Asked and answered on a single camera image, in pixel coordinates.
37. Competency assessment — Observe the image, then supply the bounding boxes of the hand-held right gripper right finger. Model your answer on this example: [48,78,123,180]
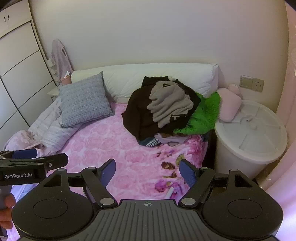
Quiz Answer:
[178,159,259,208]

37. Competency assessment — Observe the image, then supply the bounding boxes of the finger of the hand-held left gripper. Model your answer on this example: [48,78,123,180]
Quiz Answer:
[0,153,69,174]
[0,149,38,161]

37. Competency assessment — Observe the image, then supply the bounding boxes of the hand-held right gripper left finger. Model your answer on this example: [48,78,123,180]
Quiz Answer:
[43,159,117,208]

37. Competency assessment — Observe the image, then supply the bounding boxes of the brown and grey sweater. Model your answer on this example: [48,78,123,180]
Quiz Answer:
[122,80,201,142]

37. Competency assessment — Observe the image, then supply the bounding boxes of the person's left hand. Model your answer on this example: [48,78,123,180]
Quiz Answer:
[0,194,16,232]

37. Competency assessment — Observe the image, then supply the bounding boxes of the pink floral blanket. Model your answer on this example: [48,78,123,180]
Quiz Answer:
[9,102,208,202]

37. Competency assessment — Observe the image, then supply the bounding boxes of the striped duvet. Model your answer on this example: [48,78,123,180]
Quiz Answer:
[3,96,79,153]

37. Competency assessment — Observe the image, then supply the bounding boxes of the white round lidded bin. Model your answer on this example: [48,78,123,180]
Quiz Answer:
[214,100,288,179]

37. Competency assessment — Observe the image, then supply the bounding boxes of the green fuzzy cloth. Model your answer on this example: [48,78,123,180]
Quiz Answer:
[173,91,221,135]

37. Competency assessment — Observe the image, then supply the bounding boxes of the white nightstand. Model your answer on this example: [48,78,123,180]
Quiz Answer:
[47,87,62,102]

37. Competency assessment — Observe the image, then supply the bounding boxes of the grey checked pillow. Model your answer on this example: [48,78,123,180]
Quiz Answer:
[58,71,115,128]

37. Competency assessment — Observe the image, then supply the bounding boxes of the pink plush pillow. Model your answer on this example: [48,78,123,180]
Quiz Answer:
[217,84,243,123]

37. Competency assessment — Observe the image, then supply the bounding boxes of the white wardrobe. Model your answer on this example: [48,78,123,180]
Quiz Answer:
[0,0,58,138]

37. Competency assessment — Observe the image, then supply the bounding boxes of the black garment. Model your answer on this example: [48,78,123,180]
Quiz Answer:
[142,76,179,88]

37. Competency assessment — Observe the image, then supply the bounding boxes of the pale pink hanging robe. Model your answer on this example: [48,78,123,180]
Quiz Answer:
[51,39,74,81]

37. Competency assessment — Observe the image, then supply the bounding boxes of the white headboard cushion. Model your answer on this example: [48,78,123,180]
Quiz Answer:
[70,63,219,104]

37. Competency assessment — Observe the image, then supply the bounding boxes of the beige wall switch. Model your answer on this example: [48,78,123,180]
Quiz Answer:
[239,75,253,88]

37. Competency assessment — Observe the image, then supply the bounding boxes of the beige wall socket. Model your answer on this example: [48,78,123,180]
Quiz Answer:
[252,78,265,93]

